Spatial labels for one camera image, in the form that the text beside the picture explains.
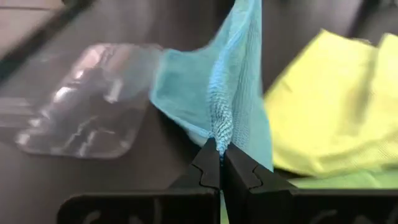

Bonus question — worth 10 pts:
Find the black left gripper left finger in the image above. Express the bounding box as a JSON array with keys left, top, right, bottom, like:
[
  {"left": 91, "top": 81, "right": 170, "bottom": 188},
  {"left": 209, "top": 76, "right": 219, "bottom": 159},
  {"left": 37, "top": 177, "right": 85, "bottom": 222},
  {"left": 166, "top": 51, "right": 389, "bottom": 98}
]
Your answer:
[{"left": 57, "top": 137, "right": 223, "bottom": 224}]

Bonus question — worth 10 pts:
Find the clear plastic bin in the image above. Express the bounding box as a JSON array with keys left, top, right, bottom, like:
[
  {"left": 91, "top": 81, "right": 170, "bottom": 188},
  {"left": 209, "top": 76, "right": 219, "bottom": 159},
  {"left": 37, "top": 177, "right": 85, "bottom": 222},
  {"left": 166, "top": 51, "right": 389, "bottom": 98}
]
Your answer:
[{"left": 0, "top": 42, "right": 165, "bottom": 161}]

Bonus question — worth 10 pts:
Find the green microfiber towel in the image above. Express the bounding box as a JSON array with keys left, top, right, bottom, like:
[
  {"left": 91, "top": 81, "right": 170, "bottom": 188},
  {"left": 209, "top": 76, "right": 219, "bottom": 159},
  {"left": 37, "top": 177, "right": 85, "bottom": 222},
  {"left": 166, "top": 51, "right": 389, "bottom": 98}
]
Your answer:
[{"left": 287, "top": 169, "right": 398, "bottom": 190}]

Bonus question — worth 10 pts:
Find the yellow-green microfiber towel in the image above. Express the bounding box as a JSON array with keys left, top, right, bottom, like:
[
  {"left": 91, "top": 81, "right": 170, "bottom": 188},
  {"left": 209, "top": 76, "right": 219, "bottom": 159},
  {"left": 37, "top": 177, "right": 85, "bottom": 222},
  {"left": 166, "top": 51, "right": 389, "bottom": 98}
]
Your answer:
[{"left": 263, "top": 28, "right": 398, "bottom": 179}]

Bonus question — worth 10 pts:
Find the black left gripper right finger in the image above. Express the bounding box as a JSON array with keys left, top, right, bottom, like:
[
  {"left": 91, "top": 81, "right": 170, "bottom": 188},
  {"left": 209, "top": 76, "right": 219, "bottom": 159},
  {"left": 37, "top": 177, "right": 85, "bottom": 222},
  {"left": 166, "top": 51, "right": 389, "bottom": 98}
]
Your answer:
[{"left": 222, "top": 141, "right": 398, "bottom": 224}]

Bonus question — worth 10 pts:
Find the blue microfiber towel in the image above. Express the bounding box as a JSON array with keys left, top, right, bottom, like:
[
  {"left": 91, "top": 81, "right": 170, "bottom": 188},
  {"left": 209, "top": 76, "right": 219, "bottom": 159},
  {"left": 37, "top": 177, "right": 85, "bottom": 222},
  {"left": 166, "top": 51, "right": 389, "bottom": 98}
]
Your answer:
[{"left": 148, "top": 0, "right": 275, "bottom": 172}]

